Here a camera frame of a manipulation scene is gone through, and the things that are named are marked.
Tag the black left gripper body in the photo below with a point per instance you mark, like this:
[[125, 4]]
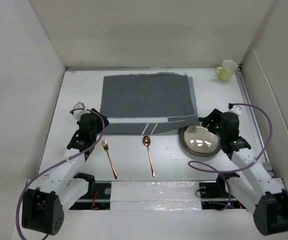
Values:
[[99, 126]]

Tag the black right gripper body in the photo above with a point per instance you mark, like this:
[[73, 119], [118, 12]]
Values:
[[214, 126]]

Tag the copper fork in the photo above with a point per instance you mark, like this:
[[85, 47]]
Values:
[[106, 149]]

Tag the dark rimmed cream plate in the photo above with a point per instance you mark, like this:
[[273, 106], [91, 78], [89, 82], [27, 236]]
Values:
[[199, 141]]

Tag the pale green mug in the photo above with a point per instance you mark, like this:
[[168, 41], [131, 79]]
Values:
[[226, 70]]

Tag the grey striped cloth placemat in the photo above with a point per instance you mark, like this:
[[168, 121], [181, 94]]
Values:
[[148, 104]]

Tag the copper spoon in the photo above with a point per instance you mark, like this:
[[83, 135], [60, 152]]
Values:
[[147, 142]]

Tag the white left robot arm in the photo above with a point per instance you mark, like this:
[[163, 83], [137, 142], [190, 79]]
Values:
[[47, 196]]

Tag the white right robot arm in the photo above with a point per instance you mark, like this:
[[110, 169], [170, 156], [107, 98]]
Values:
[[250, 183]]

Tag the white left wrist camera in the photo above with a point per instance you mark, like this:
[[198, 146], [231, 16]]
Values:
[[78, 110]]

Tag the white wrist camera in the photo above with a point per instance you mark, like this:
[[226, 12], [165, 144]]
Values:
[[234, 108], [78, 110]]

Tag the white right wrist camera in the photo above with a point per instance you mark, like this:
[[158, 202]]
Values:
[[234, 108]]

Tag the metal table edge rail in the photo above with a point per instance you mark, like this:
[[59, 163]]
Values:
[[258, 140]]

